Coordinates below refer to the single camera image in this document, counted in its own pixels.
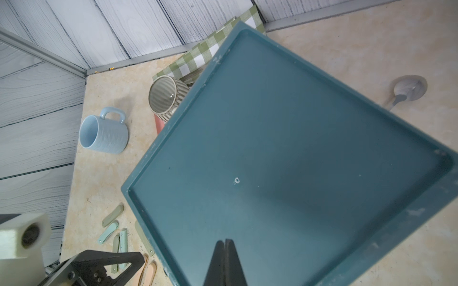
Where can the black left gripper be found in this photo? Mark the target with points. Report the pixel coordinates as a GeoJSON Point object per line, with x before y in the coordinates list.
{"type": "Point", "coordinates": [89, 269]}

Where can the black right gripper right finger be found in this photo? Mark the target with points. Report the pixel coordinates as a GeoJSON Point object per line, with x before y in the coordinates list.
{"type": "Point", "coordinates": [233, 272]}

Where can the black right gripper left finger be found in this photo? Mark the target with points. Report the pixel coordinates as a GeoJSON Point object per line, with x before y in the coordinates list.
{"type": "Point", "coordinates": [215, 273]}

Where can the sage green folding knife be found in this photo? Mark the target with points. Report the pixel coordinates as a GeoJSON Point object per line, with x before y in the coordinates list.
{"type": "Point", "coordinates": [148, 247]}
{"type": "Point", "coordinates": [110, 218]}
{"type": "Point", "coordinates": [115, 249]}

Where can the teal drawer cabinet box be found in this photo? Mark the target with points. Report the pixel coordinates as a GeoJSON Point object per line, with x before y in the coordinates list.
{"type": "Point", "coordinates": [313, 182]}

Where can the mint green folding knife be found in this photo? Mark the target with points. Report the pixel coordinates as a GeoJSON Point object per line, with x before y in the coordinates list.
{"type": "Point", "coordinates": [123, 241]}
{"type": "Point", "coordinates": [108, 232]}

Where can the light blue mug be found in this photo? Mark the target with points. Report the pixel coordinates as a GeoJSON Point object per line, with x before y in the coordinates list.
{"type": "Point", "coordinates": [105, 133]}

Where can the pink tray under cloth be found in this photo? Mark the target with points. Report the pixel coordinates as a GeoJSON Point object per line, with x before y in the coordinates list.
{"type": "Point", "coordinates": [160, 124]}

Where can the green striped ceramic cup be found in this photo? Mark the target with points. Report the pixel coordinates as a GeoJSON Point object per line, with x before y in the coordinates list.
{"type": "Point", "coordinates": [165, 95]}

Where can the green checkered cloth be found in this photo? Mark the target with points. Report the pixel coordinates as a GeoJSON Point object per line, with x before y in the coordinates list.
{"type": "Point", "coordinates": [191, 64]}

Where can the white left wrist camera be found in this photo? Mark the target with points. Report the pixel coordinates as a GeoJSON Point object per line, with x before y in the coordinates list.
{"type": "Point", "coordinates": [22, 239]}

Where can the aluminium frame post left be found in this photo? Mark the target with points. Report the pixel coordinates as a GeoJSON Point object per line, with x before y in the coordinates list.
{"type": "Point", "coordinates": [34, 50]}

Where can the white handled metal spoon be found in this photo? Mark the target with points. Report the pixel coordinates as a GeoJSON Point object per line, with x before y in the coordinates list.
{"type": "Point", "coordinates": [407, 88]}

